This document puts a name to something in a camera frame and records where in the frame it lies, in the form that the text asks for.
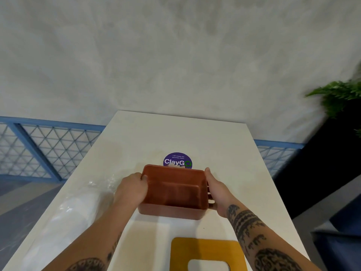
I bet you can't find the person's right forearm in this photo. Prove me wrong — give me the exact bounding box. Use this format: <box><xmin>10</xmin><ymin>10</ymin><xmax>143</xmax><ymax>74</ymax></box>
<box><xmin>217</xmin><ymin>204</ymin><xmax>322</xmax><ymax>271</ymax></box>

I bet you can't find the clear plastic bag of tissue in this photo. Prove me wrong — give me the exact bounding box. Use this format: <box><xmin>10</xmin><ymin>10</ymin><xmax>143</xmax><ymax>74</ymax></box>
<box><xmin>20</xmin><ymin>175</ymin><xmax>120</xmax><ymax>271</ymax></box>

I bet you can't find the yellow lid with rectangular opening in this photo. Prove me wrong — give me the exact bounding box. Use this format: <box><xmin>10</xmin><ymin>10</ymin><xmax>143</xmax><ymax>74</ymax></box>
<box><xmin>170</xmin><ymin>237</ymin><xmax>248</xmax><ymax>271</ymax></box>

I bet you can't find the dark blue chair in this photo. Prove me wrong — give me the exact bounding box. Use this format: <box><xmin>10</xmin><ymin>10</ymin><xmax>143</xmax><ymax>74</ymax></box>
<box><xmin>310</xmin><ymin>195</ymin><xmax>361</xmax><ymax>271</ymax></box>

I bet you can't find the blue metal mesh railing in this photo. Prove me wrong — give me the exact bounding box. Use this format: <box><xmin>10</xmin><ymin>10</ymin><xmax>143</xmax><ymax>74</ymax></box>
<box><xmin>0</xmin><ymin>116</ymin><xmax>305</xmax><ymax>182</ymax></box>

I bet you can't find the green fern plant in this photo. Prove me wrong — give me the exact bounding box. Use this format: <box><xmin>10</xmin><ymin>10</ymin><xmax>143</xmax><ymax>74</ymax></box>
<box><xmin>305</xmin><ymin>80</ymin><xmax>361</xmax><ymax>136</ymax></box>

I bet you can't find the person's left forearm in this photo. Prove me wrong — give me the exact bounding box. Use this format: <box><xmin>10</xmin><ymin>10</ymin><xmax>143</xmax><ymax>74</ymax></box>
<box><xmin>41</xmin><ymin>198</ymin><xmax>139</xmax><ymax>271</ymax></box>

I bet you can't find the black planter box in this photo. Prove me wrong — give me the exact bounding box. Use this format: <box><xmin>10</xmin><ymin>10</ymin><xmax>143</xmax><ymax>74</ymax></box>
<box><xmin>273</xmin><ymin>100</ymin><xmax>361</xmax><ymax>219</ymax></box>

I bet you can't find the brown rectangular plastic box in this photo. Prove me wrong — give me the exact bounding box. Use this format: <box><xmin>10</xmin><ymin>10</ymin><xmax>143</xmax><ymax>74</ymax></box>
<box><xmin>138</xmin><ymin>164</ymin><xmax>210</xmax><ymax>220</ymax></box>

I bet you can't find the person's right hand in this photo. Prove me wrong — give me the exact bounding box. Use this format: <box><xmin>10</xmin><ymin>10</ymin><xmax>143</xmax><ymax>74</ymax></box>
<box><xmin>204</xmin><ymin>167</ymin><xmax>235</xmax><ymax>218</ymax></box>

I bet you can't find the person's left hand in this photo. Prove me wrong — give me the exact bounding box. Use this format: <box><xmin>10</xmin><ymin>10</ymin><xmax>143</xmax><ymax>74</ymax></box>
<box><xmin>113</xmin><ymin>172</ymin><xmax>148</xmax><ymax>213</ymax></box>

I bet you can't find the round purple sticker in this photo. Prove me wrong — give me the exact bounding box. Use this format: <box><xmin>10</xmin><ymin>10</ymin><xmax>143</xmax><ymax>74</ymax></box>
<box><xmin>163</xmin><ymin>152</ymin><xmax>193</xmax><ymax>169</ymax></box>

